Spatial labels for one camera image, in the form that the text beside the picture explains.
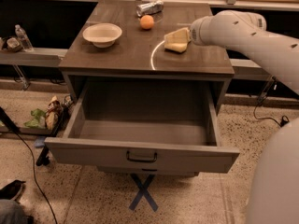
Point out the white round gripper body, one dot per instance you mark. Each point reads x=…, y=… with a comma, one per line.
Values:
x=197, y=32

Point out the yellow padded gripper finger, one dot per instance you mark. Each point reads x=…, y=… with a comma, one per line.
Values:
x=181, y=35

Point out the yellow sponge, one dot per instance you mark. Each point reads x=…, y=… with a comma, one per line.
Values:
x=176, y=47

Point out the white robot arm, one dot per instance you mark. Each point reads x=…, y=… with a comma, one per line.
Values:
x=274, y=194

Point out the grey wooden drawer cabinet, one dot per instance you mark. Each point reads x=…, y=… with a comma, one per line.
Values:
x=140, y=54

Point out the open grey top drawer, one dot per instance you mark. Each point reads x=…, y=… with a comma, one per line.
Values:
x=174, y=118

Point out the orange fruit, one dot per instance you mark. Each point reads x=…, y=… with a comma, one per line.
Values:
x=147, y=22

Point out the silver crushed can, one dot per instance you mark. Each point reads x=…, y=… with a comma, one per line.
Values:
x=149, y=8

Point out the white ceramic bowl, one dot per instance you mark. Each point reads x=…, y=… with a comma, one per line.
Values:
x=102, y=35

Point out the clear plastic water bottle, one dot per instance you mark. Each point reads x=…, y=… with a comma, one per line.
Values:
x=23, y=38

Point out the small round container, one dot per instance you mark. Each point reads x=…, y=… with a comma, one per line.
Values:
x=13, y=43

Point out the green crumpled bag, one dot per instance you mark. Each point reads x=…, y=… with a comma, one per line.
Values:
x=37, y=120

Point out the black shoe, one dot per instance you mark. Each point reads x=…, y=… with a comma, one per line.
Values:
x=12, y=191

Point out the black drawer handle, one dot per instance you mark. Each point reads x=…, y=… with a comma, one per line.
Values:
x=142, y=159

